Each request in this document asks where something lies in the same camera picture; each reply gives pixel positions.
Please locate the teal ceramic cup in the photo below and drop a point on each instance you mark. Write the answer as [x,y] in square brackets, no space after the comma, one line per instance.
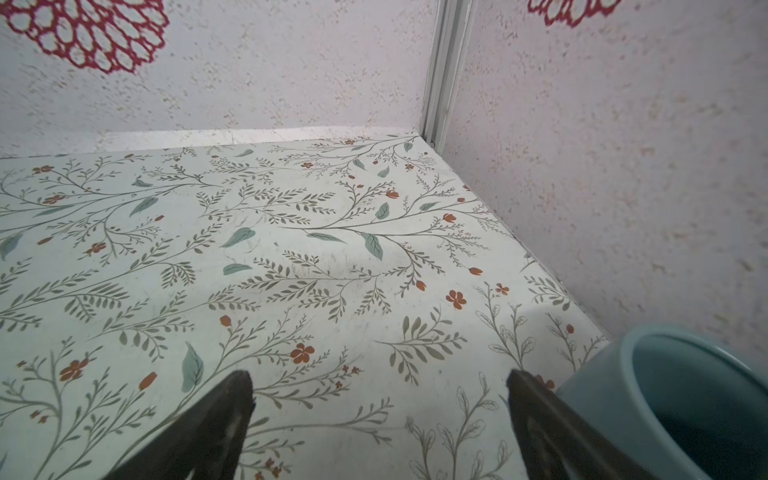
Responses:
[679,405]

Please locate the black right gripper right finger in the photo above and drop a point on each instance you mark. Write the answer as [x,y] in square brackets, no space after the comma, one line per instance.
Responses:
[555,442]

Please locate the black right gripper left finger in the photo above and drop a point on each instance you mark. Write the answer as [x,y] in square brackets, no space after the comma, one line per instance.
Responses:
[205,442]

